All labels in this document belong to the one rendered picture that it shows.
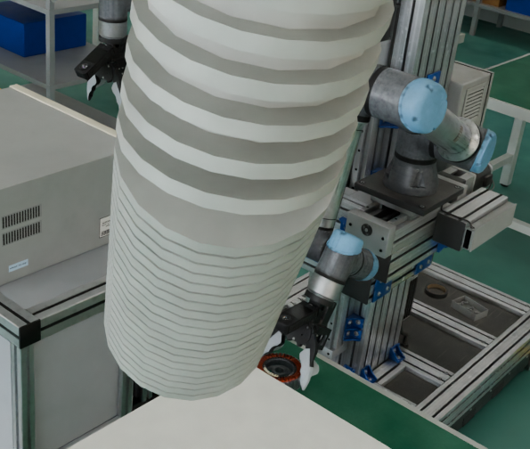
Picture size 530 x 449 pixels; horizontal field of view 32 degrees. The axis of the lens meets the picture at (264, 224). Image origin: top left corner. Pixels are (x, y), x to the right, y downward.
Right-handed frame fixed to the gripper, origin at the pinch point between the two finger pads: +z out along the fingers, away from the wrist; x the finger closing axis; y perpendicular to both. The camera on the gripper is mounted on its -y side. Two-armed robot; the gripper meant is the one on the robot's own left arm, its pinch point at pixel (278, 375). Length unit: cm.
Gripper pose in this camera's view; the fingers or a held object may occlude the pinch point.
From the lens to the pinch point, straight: 211.0
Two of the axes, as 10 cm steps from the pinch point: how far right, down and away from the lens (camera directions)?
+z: -4.2, 9.1, 0.5
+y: 5.3, 2.0, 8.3
